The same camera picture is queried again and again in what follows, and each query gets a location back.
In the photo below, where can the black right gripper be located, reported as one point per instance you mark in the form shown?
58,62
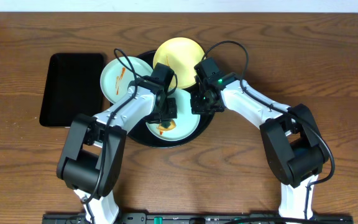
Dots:
196,107

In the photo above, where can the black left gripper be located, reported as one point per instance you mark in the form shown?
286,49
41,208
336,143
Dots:
169,113

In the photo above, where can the orange green sponge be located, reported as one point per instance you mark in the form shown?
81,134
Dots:
167,125

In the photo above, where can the light green plate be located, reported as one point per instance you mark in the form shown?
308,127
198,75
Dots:
185,123
115,77

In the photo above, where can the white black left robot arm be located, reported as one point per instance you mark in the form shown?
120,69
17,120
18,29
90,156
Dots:
91,159

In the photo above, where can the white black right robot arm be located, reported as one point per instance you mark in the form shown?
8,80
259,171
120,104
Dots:
294,148

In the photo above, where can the round black tray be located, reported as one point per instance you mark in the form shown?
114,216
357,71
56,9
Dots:
142,134

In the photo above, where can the rectangular black tray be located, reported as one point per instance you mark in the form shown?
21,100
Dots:
71,88

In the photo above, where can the yellow plate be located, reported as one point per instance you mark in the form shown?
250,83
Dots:
181,55

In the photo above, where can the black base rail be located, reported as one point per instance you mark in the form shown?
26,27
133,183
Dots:
142,218

